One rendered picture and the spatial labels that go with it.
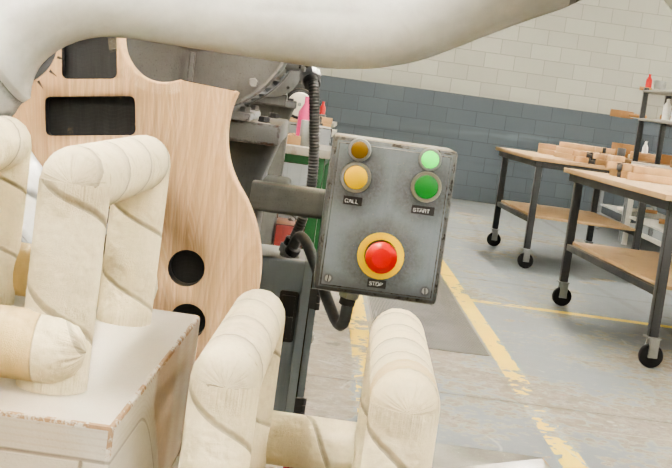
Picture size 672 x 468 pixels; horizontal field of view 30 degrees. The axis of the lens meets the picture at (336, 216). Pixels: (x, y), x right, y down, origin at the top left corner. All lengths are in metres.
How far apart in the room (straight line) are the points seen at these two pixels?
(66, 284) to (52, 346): 0.03
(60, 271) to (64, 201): 0.03
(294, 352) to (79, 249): 1.27
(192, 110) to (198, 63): 0.31
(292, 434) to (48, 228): 0.25
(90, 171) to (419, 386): 0.17
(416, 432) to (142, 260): 0.23
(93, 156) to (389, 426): 0.18
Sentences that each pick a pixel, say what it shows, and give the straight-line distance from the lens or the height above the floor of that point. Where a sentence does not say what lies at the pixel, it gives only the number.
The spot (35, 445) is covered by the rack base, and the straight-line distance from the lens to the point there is 0.54.
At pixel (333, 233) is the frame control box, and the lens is 1.60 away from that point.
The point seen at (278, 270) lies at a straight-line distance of 1.81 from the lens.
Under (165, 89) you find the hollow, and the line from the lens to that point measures 1.31.
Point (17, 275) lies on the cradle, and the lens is 0.76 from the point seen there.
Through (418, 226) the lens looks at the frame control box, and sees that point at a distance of 1.60.
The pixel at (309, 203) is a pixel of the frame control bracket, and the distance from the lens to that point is 1.69.
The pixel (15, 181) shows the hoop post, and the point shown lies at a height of 1.10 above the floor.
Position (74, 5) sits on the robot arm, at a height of 1.21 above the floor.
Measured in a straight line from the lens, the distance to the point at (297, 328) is 1.81.
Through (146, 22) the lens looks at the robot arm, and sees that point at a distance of 0.96.
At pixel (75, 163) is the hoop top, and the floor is 1.12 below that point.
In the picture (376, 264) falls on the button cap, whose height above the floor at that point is 0.97.
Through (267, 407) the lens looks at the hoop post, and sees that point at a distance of 0.74.
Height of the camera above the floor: 1.17
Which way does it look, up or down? 5 degrees down
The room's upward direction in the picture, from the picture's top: 8 degrees clockwise
